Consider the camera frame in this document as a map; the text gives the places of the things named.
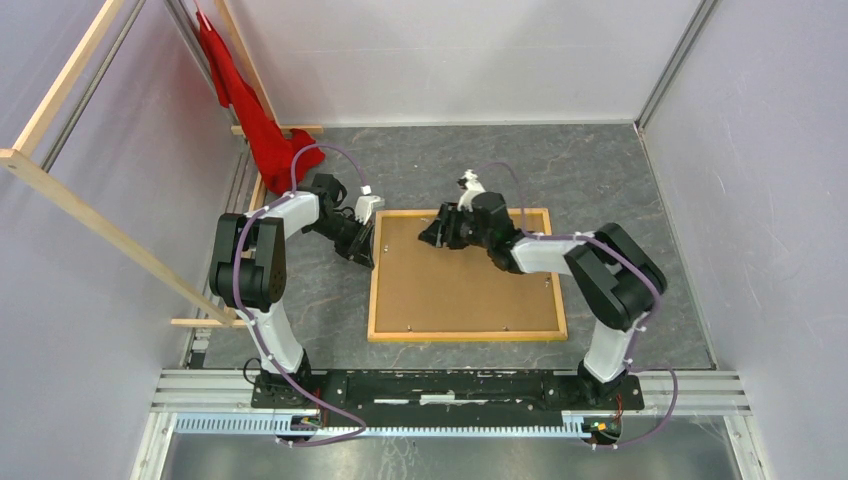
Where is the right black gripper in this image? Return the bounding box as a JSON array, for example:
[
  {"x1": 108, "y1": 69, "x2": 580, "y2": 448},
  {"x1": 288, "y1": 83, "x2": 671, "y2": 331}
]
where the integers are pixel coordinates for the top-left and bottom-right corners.
[{"x1": 417, "y1": 202, "x2": 492, "y2": 250}]

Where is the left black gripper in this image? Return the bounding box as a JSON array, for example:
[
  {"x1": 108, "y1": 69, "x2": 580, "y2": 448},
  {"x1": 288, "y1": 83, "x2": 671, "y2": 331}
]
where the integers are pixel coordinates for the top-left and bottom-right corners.
[{"x1": 306, "y1": 213, "x2": 376, "y2": 271}]

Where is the brown cardboard backing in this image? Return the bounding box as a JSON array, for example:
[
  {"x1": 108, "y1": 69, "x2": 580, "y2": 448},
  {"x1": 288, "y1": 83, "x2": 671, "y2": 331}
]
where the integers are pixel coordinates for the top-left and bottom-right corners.
[{"x1": 374, "y1": 216, "x2": 562, "y2": 334}]

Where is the yellow picture frame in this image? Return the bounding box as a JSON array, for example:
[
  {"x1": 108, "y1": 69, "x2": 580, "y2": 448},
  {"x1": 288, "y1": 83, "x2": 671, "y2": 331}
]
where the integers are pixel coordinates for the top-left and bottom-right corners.
[{"x1": 366, "y1": 207, "x2": 570, "y2": 344}]

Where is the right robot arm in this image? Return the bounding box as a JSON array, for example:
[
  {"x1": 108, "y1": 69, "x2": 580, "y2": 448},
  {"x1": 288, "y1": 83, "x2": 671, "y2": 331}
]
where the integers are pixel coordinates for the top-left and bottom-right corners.
[{"x1": 418, "y1": 192, "x2": 668, "y2": 408}]

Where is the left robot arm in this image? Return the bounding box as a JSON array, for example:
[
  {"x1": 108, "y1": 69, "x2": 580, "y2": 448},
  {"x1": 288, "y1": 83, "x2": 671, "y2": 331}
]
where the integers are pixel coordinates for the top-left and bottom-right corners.
[{"x1": 209, "y1": 174, "x2": 385, "y2": 408}]

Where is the red cloth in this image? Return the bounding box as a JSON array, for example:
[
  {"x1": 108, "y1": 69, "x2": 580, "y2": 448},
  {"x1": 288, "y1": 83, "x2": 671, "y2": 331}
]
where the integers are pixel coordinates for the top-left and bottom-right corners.
[{"x1": 196, "y1": 10, "x2": 325, "y2": 195}]

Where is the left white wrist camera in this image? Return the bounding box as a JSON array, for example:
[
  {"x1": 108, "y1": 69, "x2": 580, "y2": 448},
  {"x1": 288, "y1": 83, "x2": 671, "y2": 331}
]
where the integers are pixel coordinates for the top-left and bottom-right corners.
[{"x1": 354, "y1": 185, "x2": 385, "y2": 225}]

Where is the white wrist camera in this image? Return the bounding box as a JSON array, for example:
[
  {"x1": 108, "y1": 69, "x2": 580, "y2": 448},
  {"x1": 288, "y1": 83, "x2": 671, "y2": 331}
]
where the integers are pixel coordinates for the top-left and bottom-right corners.
[
  {"x1": 457, "y1": 169, "x2": 486, "y2": 211},
  {"x1": 354, "y1": 185, "x2": 385, "y2": 225}
]

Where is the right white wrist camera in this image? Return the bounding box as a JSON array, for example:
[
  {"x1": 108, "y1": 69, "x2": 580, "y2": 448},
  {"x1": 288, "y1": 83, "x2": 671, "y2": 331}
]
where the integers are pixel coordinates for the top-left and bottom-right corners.
[{"x1": 457, "y1": 169, "x2": 486, "y2": 211}]

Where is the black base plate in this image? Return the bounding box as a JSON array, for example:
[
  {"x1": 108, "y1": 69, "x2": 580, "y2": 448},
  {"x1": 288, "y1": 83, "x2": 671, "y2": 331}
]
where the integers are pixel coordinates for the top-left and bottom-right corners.
[{"x1": 250, "y1": 369, "x2": 645, "y2": 429}]

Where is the aluminium rail base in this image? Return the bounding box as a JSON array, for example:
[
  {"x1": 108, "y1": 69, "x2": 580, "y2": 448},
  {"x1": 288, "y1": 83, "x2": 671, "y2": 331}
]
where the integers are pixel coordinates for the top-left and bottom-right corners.
[{"x1": 131, "y1": 367, "x2": 770, "y2": 479}]

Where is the wooden rack frame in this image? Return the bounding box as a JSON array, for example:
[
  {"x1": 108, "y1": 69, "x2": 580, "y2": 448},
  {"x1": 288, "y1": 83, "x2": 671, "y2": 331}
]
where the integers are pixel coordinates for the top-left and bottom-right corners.
[{"x1": 0, "y1": 0, "x2": 325, "y2": 331}]

